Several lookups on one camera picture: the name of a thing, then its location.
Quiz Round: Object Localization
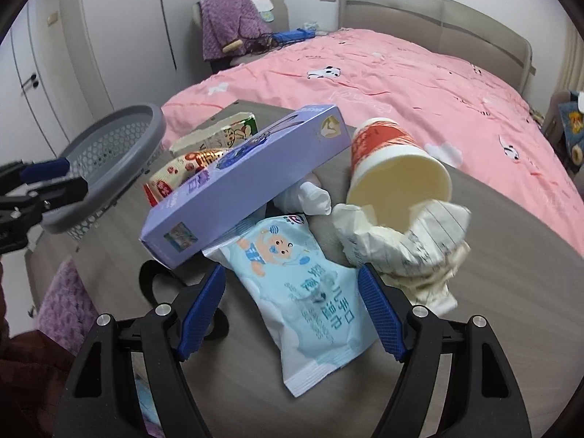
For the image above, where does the lined paper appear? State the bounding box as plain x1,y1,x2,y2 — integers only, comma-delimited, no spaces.
331,200,471,316

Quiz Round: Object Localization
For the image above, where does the light blue wet wipes pack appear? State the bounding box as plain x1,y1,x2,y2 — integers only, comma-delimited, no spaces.
203,215,377,397

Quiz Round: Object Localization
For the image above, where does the red beige snack wrapper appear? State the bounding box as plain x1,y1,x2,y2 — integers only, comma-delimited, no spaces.
143,148,228,207

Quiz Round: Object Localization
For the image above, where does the white knotted tissue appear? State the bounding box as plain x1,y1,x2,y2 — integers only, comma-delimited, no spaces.
273,181,331,216

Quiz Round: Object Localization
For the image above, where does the purple cardboard box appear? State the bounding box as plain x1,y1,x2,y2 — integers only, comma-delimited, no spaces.
139,105,350,269

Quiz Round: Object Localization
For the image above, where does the red white paper cup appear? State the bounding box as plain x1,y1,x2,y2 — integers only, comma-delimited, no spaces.
346,118,452,231

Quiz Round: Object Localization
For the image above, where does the torn green white carton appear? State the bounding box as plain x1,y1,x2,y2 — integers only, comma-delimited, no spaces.
169,112,257,156

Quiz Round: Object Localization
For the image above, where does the grey perforated trash basket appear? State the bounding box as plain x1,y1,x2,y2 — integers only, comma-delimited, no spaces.
42,103,166,240

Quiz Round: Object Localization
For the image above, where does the white door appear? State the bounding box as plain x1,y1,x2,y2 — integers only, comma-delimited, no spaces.
8,3,94,156

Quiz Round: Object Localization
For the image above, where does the black rubber band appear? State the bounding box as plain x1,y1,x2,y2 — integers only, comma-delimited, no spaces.
139,260,230,341

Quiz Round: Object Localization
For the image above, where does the purple fluffy rug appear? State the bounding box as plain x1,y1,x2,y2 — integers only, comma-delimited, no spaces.
36,257,98,356

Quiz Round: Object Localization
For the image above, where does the white wardrobe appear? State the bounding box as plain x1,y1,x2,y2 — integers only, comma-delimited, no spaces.
59,0,212,120

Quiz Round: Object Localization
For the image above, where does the grey chair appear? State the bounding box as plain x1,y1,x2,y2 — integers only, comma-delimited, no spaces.
193,0,289,73

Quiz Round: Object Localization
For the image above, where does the pink bed duvet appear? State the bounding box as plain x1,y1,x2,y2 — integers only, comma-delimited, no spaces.
162,29,584,250

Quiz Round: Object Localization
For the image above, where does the white wet wipes pack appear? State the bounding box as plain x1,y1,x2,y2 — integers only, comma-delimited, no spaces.
251,0,275,23

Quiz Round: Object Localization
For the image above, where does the blue denim jacket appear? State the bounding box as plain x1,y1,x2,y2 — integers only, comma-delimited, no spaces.
558,91,584,166

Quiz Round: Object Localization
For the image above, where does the blue box on nightstand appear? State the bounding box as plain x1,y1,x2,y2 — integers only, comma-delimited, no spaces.
271,29,316,46

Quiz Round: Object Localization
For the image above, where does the grey upholstered headboard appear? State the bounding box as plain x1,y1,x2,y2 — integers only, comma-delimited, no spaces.
338,0,533,93

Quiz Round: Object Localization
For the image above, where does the black door handle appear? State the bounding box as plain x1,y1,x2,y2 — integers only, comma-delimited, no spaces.
21,73,39,91

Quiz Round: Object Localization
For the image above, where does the wooden roller handle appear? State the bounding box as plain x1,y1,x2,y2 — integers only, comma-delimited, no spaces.
222,40,243,53

